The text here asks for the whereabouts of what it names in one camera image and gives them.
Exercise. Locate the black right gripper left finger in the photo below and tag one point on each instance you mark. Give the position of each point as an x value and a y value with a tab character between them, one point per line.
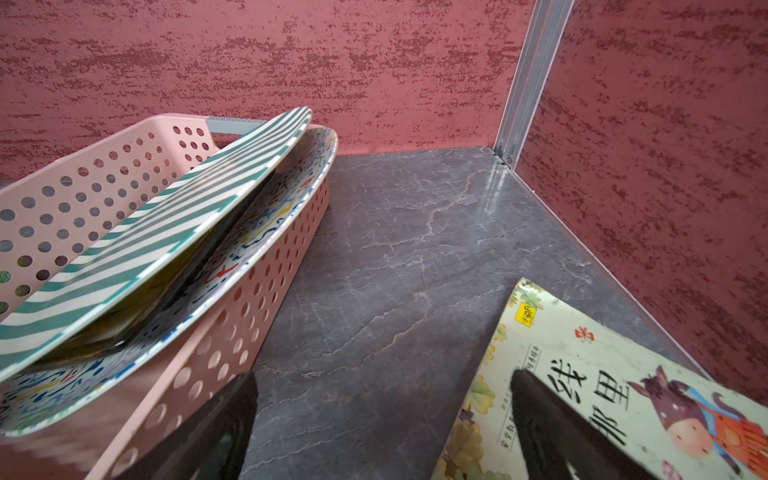
211	444

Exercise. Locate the children's picture book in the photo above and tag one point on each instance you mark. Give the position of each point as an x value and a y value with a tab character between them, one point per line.
670	420

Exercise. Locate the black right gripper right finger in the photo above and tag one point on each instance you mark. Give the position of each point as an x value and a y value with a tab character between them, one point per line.
557	442

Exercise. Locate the colourful speckled round plate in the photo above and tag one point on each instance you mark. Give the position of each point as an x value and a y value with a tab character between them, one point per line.
37	400

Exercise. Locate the aluminium corner post right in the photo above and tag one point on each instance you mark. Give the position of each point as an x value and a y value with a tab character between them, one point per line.
543	36

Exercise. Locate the green white striped round plate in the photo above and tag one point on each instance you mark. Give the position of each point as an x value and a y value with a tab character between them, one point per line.
84	232

